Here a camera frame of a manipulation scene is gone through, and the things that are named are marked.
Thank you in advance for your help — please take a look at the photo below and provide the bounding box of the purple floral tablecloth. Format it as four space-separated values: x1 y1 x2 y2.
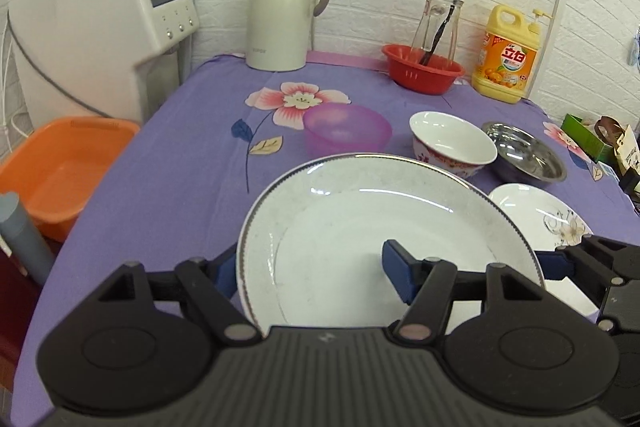
12 49 640 427

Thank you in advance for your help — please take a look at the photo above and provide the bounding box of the white water dispenser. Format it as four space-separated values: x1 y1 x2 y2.
7 0 201 128

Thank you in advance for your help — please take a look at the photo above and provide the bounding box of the white ceramic bowl red pattern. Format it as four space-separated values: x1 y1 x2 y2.
409 111 499 180

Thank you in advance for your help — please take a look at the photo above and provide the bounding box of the purple plastic bowl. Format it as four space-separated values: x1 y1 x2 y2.
302 103 393 159

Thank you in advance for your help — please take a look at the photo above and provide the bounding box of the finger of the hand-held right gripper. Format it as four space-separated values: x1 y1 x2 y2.
541 234 640 289

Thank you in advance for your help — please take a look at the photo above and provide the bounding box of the large white plate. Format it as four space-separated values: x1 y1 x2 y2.
235 153 547 339

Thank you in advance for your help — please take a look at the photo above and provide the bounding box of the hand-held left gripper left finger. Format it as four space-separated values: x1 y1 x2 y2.
96 247 257 346

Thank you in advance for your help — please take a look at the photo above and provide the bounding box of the black stick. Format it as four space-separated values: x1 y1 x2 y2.
420 0 464 66

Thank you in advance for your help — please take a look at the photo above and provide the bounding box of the brown and white package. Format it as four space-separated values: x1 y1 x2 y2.
595 116 640 184

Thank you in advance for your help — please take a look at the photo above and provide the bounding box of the yellow detergent bottle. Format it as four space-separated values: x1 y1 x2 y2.
471 4 556 104

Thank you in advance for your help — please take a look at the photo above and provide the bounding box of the grey pipe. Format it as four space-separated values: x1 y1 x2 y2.
0 192 56 286

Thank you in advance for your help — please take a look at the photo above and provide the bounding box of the red plastic basket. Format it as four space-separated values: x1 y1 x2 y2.
381 44 467 96

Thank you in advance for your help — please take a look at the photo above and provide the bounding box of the orange plastic basin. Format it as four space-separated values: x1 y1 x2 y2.
0 117 142 244

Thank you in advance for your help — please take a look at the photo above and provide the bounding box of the stainless steel bowl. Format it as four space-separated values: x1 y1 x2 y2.
481 121 569 184

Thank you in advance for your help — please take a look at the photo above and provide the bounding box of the cream thermos jug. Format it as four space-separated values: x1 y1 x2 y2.
244 0 334 72

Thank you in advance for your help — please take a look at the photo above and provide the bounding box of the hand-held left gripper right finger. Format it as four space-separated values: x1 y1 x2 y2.
382 239 547 344

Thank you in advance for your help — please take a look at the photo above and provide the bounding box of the white plate with floral print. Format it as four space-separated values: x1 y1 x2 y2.
487 183 599 321

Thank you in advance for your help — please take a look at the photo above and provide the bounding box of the green box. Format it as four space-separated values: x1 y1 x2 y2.
560 113 616 162

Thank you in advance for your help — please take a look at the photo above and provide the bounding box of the grey cable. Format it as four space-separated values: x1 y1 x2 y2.
7 7 117 118

